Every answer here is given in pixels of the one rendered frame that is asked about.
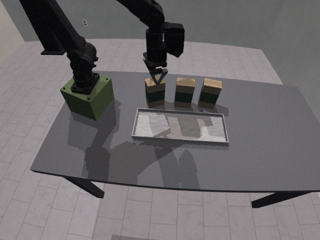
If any tan rectangular block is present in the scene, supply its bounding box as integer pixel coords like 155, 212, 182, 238
174, 77, 195, 109
144, 78, 166, 109
198, 78, 222, 110

